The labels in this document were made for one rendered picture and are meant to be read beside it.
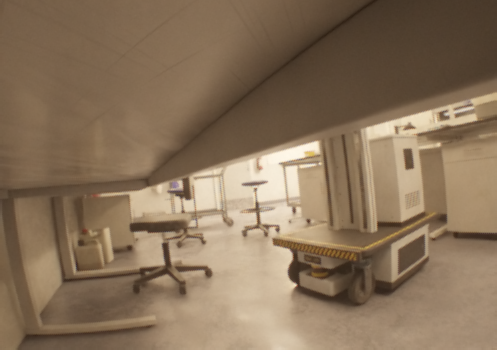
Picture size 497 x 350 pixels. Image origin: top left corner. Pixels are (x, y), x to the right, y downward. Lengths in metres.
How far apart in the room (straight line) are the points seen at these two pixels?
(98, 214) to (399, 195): 2.97
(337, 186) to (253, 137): 1.58
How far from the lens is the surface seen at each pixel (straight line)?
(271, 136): 0.16
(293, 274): 1.73
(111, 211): 3.38
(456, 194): 2.43
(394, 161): 1.63
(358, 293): 1.43
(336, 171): 1.75
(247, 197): 7.24
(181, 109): 0.21
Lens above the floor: 0.68
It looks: 4 degrees up
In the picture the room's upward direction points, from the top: 6 degrees counter-clockwise
